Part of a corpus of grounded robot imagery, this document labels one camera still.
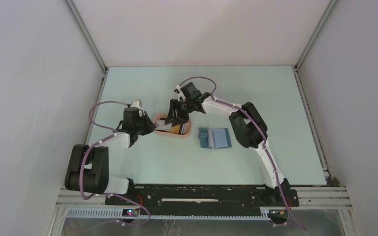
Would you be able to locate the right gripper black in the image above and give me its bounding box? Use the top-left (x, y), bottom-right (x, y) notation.
top-left (164, 98), bottom-right (194, 127)

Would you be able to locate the pink oval tray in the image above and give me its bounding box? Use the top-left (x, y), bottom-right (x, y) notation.
top-left (153, 113), bottom-right (191, 138)

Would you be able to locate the blue leather card holder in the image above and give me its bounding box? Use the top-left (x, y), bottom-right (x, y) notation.
top-left (198, 127), bottom-right (232, 149)

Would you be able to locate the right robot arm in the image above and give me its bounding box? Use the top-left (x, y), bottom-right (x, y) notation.
top-left (165, 82), bottom-right (290, 206)

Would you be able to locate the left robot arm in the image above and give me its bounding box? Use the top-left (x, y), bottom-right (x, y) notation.
top-left (64, 105), bottom-right (156, 205)

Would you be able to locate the silver credit card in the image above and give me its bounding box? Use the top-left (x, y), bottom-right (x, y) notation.
top-left (156, 119), bottom-right (172, 132)

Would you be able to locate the yellow black credit card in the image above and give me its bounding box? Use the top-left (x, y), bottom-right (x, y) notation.
top-left (169, 124), bottom-right (186, 135)

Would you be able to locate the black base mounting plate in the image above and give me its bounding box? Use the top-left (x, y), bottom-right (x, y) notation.
top-left (105, 184), bottom-right (299, 216)

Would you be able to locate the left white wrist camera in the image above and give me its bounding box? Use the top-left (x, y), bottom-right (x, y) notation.
top-left (129, 99), bottom-right (144, 111)

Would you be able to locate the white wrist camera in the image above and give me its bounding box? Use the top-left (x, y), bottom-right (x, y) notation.
top-left (129, 99), bottom-right (144, 111)
top-left (174, 85), bottom-right (184, 97)

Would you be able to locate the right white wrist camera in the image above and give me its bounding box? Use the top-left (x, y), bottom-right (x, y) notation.
top-left (174, 85), bottom-right (184, 97)

